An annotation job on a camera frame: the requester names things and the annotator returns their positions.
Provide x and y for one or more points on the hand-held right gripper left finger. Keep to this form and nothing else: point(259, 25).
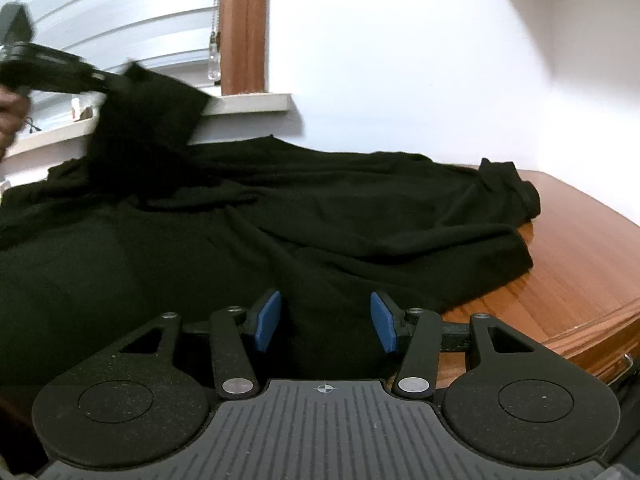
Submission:
point(267, 320)

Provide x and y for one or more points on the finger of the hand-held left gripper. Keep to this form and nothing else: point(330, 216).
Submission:
point(102, 81)

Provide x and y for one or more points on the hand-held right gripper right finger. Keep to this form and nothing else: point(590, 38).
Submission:
point(384, 322)

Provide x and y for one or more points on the black garment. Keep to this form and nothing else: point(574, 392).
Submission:
point(250, 220)

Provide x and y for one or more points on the person's left hand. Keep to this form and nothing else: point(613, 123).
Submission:
point(10, 115)

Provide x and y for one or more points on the glass jar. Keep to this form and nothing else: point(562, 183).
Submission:
point(76, 110)

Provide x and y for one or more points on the white window blind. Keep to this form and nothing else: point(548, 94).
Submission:
point(125, 10)

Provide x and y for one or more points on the beige window sill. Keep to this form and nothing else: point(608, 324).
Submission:
point(250, 102)

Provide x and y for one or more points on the wooden window frame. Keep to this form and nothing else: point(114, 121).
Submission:
point(245, 25)

